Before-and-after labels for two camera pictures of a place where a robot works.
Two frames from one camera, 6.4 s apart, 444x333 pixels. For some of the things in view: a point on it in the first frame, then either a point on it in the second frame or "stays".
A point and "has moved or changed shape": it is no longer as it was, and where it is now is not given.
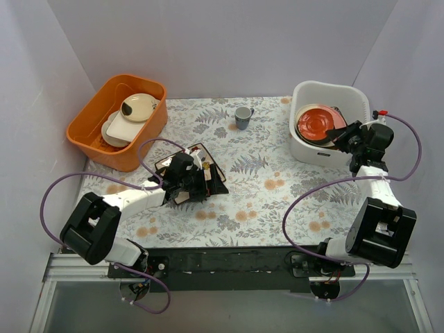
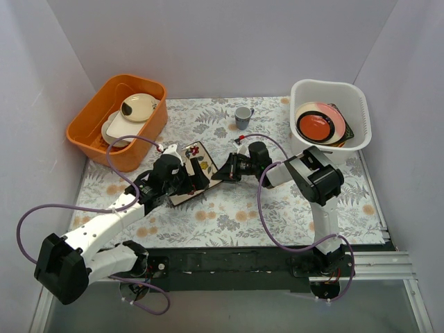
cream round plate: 111,139 stays
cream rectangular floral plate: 205,159 stays
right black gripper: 349,135 → 234,168
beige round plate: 137,107 stays
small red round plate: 313,123 has moved or changed shape
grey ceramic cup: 243,114 stays
